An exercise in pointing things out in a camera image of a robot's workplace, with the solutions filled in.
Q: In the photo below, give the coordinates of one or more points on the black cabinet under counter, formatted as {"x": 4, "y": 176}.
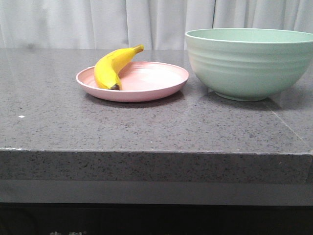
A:
{"x": 79, "y": 219}

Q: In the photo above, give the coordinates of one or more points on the yellow banana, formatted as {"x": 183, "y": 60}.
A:
{"x": 108, "y": 67}

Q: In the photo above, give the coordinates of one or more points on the pink plate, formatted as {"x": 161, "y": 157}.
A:
{"x": 141, "y": 81}

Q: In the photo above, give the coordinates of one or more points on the green bowl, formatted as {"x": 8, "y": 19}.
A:
{"x": 248, "y": 64}

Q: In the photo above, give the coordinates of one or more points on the white curtain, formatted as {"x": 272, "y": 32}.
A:
{"x": 157, "y": 24}

